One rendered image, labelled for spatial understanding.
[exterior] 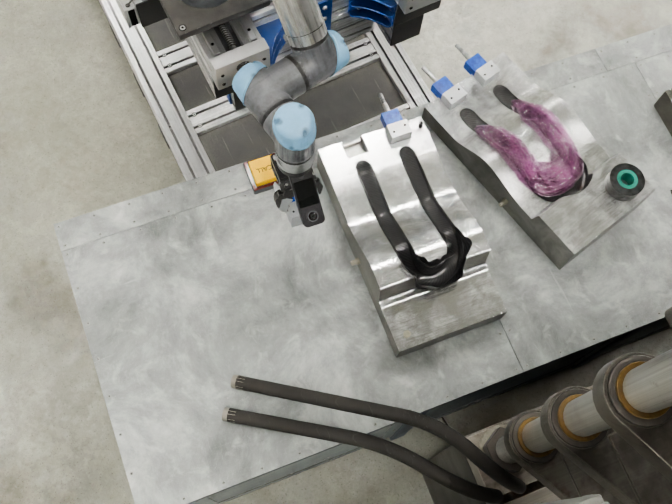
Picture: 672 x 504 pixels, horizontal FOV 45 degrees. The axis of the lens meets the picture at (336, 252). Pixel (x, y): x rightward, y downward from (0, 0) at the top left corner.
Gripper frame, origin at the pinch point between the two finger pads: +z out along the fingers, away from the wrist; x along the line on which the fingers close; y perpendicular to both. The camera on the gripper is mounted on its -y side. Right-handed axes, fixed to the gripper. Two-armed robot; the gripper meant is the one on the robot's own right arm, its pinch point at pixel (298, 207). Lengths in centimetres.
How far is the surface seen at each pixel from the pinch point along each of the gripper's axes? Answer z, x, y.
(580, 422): -41, -22, -63
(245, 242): 15.0, 12.4, 1.7
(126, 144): 95, 34, 80
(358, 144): 8.8, -20.0, 13.5
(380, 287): 1.8, -10.2, -22.5
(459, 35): 95, -94, 82
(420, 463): 5, -4, -59
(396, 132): 3.4, -28.0, 11.0
